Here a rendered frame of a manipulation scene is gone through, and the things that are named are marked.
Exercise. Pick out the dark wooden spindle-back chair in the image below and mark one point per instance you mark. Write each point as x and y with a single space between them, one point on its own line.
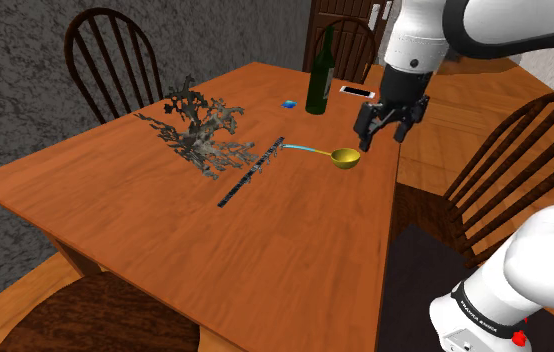
74 58
101 317
355 48
511 161

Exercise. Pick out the dark green glass bottle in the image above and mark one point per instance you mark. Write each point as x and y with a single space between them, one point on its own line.
320 83

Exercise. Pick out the wooden dining table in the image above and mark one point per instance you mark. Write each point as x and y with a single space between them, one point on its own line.
257 244

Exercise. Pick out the white phone with black screen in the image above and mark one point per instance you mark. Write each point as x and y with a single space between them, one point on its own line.
357 91

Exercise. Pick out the brown wooden panel door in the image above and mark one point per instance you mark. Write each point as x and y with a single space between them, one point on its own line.
345 19

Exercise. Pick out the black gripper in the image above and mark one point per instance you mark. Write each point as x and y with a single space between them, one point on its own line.
404 88

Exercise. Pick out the grey branching coral sculpture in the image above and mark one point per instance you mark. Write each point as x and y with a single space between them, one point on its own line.
199 131

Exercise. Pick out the dark robot stand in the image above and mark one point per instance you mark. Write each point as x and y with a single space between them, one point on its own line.
418 292

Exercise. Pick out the long black patterned strip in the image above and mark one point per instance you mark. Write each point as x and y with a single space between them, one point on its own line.
250 173

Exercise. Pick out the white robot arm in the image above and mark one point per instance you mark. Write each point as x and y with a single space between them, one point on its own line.
525 22

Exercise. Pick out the small blue flat object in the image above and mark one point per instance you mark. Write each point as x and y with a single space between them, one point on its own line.
289 104

